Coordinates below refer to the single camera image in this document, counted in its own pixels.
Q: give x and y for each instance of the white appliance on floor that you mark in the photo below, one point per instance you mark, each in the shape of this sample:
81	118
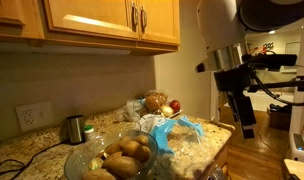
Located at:
297	147

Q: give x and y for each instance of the white wall outlet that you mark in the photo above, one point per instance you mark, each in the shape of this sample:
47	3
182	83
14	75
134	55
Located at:
34	116

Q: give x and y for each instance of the round potato bowl centre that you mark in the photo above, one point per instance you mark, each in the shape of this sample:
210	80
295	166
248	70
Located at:
133	149

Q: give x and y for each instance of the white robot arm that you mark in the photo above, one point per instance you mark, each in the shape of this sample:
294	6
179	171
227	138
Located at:
224	24

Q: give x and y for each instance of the large potato in bowl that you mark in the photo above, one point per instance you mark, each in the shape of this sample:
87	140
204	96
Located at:
123	166

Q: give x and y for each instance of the stainless steel cup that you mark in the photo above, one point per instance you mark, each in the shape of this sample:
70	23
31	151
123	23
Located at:
76	128

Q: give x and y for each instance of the potato at bowl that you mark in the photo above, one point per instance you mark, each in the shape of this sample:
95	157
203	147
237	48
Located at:
142	139
98	174

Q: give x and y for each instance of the black camera stand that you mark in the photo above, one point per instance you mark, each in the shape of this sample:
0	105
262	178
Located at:
274	72

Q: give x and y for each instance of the upper wooden cabinet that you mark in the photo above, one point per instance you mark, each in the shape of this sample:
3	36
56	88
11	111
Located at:
140	27

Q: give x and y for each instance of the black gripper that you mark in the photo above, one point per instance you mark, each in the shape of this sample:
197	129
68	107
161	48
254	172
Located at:
234	80

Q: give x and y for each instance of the potato at bowl front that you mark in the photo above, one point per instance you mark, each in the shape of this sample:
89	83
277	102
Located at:
98	174

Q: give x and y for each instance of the mesh bag of produce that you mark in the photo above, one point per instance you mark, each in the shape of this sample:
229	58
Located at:
154	100

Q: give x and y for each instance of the potato at bowl back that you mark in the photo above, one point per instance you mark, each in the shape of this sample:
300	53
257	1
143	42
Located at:
142	139

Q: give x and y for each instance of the red onion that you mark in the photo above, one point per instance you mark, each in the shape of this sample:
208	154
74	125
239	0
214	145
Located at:
175	105

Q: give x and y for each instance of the wooden board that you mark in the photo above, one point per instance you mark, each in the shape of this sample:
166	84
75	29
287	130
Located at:
295	167

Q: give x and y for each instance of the white bottle green cap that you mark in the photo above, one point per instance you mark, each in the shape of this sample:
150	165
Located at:
89	132

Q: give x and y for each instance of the glass bowl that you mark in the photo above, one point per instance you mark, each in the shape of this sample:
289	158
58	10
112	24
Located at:
109	146

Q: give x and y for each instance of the blue clear plastic potato bag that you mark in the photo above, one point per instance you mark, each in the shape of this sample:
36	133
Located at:
181	153

